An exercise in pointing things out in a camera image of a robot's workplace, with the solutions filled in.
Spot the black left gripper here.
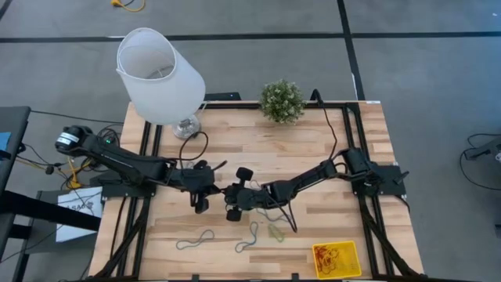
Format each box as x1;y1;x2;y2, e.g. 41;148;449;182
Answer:
171;159;220;215

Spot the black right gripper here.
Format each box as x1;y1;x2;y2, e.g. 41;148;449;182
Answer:
225;167;271;222

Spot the green rubber band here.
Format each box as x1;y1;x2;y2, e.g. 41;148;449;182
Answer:
267;224;286;244

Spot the yellow plastic mesh bin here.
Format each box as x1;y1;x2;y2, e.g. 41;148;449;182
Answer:
311;240;363;280

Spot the black power box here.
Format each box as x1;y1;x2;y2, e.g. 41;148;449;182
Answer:
203;92;243;103

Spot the artificial plant in black pot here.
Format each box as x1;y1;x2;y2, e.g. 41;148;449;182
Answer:
259;78;307;125

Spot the white shade silver table lamp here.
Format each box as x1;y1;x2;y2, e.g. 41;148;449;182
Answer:
115;26;207;140

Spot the white paper sheet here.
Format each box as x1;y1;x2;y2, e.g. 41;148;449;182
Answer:
56;186;104;244

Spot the black metal bar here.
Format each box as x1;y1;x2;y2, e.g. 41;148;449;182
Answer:
0;190;102;233

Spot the grey side desk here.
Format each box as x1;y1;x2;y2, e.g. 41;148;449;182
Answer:
0;105;32;197

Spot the grey floor device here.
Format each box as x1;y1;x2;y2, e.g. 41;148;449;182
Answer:
464;135;501;162

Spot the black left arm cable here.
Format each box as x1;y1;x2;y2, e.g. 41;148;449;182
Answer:
178;130;210;162

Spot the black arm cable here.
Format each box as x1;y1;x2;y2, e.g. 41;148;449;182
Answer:
311;89;341;156
178;130;210;162

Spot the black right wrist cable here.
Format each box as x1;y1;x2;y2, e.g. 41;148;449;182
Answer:
256;186;299;233

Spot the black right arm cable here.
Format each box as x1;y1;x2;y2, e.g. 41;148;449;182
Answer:
311;89;341;156

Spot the yellow power cable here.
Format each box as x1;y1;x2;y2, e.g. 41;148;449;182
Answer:
67;154;94;190

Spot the yellow floor cable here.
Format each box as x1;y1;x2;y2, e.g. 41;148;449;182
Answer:
110;0;146;13

